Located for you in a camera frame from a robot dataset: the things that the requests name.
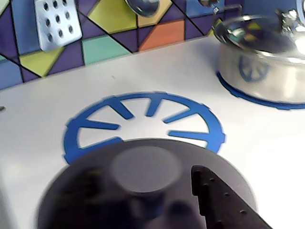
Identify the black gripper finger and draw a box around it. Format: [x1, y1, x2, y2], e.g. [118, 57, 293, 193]
[191, 165, 274, 229]
[35, 137, 258, 229]

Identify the shiny metal pot lid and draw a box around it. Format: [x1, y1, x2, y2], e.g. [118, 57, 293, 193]
[212, 8, 305, 63]

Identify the blue burner print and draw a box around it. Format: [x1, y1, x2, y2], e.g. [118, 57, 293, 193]
[62, 91, 227, 166]
[215, 70, 305, 111]

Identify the blue toy kitchen unit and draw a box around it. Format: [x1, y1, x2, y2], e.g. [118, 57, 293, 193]
[0, 0, 305, 229]

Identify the metal slotted spatula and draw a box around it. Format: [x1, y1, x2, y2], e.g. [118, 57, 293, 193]
[33, 0, 82, 52]

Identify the metal ladle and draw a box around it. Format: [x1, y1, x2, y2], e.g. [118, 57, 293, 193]
[123, 0, 163, 18]

